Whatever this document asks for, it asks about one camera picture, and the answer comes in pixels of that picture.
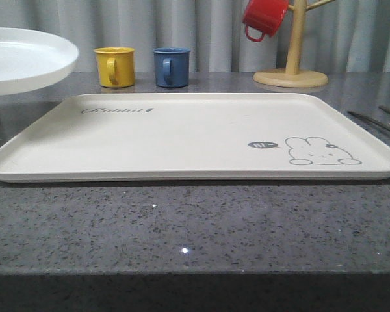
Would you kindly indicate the silver metal chopstick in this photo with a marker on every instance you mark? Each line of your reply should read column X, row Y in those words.
column 369, row 119

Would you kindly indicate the white round plate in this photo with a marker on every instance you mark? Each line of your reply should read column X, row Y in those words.
column 30, row 60

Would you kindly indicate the cream rabbit print tray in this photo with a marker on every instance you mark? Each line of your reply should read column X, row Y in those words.
column 123, row 137

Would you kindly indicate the blue mug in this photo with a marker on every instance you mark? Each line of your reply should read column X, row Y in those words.
column 171, row 66

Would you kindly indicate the yellow mug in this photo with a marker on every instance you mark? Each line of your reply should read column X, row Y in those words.
column 115, row 66

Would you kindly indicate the wooden mug tree stand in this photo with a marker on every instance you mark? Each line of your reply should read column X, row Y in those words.
column 292, row 76

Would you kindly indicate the red mug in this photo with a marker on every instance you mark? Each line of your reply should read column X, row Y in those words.
column 264, row 16

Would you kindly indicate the grey curtain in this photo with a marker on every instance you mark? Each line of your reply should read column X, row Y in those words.
column 342, row 36

